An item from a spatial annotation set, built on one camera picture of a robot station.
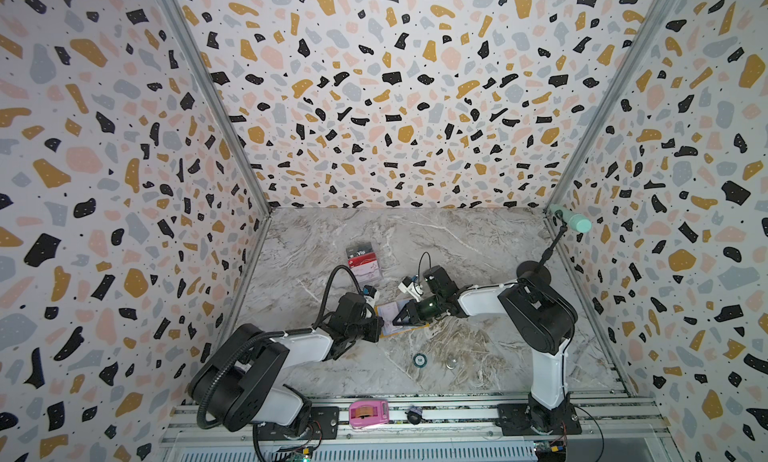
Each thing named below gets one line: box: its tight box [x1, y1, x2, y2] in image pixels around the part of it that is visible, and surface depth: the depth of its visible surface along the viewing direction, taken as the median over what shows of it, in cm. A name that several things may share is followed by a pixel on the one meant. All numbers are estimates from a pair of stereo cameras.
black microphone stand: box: [516, 209, 568, 286], surface depth 103 cm
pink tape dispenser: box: [349, 400, 390, 429], surface depth 74 cm
